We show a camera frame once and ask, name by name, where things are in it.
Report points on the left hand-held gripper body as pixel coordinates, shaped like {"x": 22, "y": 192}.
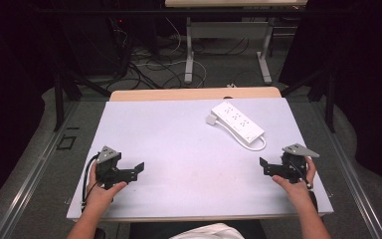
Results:
{"x": 107, "y": 162}

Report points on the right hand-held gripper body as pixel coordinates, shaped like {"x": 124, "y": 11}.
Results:
{"x": 295, "y": 159}

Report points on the person's right hand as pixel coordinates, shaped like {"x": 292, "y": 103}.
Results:
{"x": 296, "y": 189}

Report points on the person's left hand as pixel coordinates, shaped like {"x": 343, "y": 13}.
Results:
{"x": 101, "y": 195}

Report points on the white table mat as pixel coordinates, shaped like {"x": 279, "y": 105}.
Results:
{"x": 185, "y": 156}

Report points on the white power strip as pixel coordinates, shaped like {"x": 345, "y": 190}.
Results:
{"x": 237, "y": 121}

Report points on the person's dark trousers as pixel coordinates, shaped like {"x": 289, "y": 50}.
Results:
{"x": 149, "y": 230}

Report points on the white power plug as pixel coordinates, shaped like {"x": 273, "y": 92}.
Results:
{"x": 211, "y": 119}

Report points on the black metal stand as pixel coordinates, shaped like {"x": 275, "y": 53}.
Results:
{"x": 325, "y": 93}
{"x": 63, "y": 89}

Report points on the person's white shirt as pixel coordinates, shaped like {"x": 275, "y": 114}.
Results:
{"x": 209, "y": 232}

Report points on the dark curtain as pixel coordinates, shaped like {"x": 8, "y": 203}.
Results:
{"x": 361, "y": 79}
{"x": 10, "y": 99}

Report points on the black computer tower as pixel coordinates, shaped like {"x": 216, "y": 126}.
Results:
{"x": 93, "y": 40}

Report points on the white desk with metal legs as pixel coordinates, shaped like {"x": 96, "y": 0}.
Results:
{"x": 229, "y": 28}

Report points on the metal floor rail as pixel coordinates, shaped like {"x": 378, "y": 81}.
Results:
{"x": 30, "y": 176}
{"x": 348, "y": 169}

